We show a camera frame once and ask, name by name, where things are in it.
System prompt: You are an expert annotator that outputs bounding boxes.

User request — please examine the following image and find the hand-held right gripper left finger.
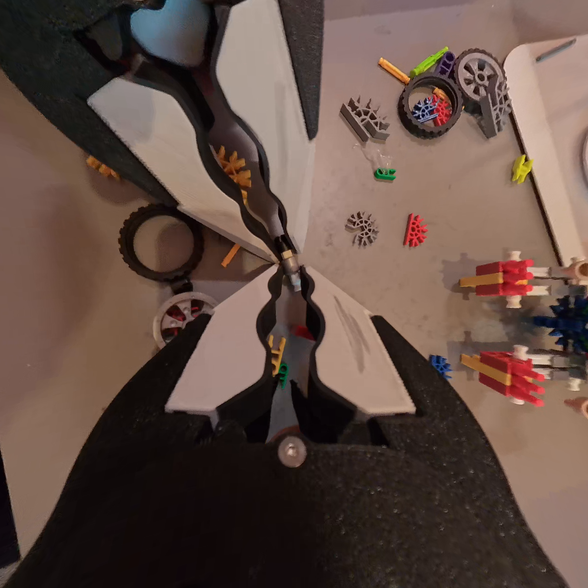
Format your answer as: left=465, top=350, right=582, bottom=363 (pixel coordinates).
left=164, top=266, right=285, bottom=444

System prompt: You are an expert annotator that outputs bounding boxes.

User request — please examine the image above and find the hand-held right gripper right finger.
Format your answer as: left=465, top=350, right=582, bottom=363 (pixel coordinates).
left=301, top=266, right=417, bottom=444

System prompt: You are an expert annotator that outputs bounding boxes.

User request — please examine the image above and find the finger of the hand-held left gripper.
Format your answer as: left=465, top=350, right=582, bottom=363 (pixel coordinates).
left=86, top=75, right=281, bottom=266
left=210, top=0, right=317, bottom=258

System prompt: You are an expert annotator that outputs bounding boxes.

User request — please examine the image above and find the yellow snowflake connector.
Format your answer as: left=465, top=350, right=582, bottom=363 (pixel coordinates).
left=267, top=334, right=287, bottom=376

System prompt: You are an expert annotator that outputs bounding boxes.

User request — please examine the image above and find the yellow fan connector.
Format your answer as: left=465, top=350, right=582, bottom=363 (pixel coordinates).
left=85, top=155, right=122, bottom=182

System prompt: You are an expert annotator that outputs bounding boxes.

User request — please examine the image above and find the grey spoked wheel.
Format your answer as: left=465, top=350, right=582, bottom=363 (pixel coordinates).
left=454, top=48, right=506, bottom=104
left=153, top=291, right=220, bottom=350

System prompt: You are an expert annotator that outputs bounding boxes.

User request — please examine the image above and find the yellow half-round connector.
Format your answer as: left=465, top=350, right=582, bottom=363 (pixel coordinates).
left=210, top=145, right=253, bottom=205

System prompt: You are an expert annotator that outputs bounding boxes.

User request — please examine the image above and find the grey half-round connector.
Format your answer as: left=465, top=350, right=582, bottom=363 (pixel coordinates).
left=339, top=96, right=391, bottom=142

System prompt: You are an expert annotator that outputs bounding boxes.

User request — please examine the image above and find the black rubber tyre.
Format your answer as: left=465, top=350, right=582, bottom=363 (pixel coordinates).
left=397, top=75, right=465, bottom=141
left=119, top=203, right=205, bottom=282

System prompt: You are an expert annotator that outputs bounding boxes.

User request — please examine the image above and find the dark grey snowflake connector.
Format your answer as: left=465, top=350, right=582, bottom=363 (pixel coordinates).
left=345, top=211, right=380, bottom=249

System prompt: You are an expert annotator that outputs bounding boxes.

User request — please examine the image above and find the clear plastic connector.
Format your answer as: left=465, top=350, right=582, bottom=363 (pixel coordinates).
left=353, top=141, right=394, bottom=169

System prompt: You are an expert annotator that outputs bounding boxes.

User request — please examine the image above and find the red half-round connector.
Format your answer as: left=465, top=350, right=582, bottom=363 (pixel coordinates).
left=403, top=213, right=429, bottom=248

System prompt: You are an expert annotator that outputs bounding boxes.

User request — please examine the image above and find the light green rod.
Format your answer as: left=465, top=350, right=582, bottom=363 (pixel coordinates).
left=409, top=46, right=449, bottom=78

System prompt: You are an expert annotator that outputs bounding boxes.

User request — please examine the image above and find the colourful construction toy model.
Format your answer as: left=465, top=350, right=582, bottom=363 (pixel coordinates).
left=458, top=250, right=588, bottom=420

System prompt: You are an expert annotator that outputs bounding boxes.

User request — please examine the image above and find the red snowflake connector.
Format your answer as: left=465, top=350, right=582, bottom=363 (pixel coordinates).
left=432, top=95, right=454, bottom=128

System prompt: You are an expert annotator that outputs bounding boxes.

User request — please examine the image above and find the long grey fan connector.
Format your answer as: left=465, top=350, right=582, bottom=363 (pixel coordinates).
left=479, top=77, right=513, bottom=139

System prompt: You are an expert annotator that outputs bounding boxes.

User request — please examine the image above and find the yellow clip connector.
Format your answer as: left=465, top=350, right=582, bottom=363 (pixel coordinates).
left=511, top=154, right=535, bottom=184

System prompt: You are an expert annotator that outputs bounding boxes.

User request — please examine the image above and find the white stand base board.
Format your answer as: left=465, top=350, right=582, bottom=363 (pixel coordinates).
left=504, top=34, right=588, bottom=267

